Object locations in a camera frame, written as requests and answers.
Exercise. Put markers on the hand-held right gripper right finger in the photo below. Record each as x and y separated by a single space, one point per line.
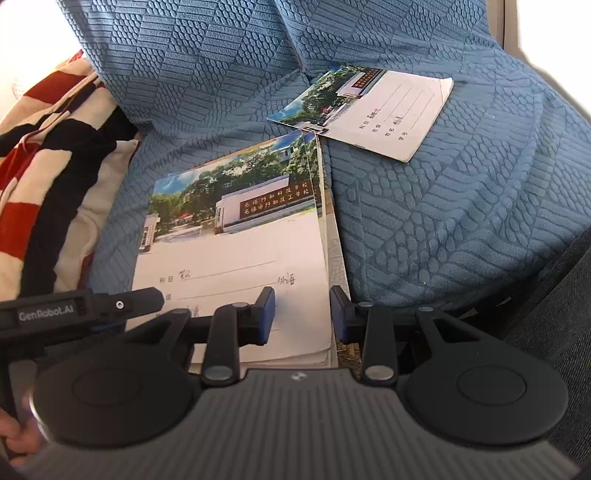
339 316

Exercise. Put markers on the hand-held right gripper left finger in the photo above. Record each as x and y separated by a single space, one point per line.
267 316

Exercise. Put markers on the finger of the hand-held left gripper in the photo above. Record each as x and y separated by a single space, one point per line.
124 304

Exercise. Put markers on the brown painting cover book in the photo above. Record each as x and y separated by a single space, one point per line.
340 258

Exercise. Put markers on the person's left hand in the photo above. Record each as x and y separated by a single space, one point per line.
18 443

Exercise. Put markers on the red black cream striped blanket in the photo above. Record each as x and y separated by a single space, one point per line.
46 184

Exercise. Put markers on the blue textured folding sofa chair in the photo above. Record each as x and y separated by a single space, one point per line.
461 184

